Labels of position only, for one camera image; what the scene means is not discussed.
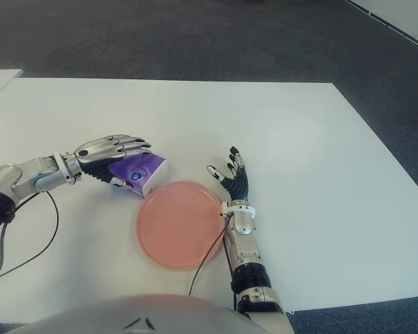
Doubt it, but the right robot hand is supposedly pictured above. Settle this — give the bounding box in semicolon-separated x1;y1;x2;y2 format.
205;145;250;202

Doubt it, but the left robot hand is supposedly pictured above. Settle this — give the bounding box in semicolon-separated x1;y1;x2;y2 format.
72;134;153;191

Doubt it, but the purple tissue paper pack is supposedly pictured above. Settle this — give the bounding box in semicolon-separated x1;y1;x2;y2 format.
106;154;169;200

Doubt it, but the pink round plate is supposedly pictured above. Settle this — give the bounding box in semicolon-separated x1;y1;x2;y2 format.
136;180;228;272

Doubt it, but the silver robot torso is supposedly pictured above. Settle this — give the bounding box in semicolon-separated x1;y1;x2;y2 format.
23;294;259;334

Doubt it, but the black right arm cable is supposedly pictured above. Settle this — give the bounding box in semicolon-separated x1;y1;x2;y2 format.
188;208;231;297

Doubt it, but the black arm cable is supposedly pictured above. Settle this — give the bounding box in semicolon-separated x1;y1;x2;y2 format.
0;190;60;285
188;208;231;297

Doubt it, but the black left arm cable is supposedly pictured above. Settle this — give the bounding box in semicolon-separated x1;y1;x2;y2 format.
0;190;60;285

